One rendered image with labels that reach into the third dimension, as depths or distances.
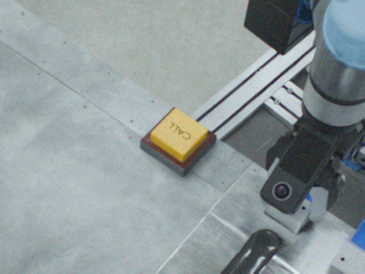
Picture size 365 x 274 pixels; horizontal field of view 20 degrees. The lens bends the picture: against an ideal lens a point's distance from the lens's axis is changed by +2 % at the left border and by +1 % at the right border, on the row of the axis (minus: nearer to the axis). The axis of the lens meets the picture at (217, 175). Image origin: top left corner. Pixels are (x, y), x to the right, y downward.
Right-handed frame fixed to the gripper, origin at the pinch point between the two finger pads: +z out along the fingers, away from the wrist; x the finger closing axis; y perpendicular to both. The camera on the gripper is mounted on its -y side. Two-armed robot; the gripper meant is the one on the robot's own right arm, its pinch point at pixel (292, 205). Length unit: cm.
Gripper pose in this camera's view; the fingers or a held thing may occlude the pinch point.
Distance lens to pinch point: 129.2
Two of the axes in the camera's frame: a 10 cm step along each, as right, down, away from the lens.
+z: -1.1, 5.4, 8.3
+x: -8.0, -5.4, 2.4
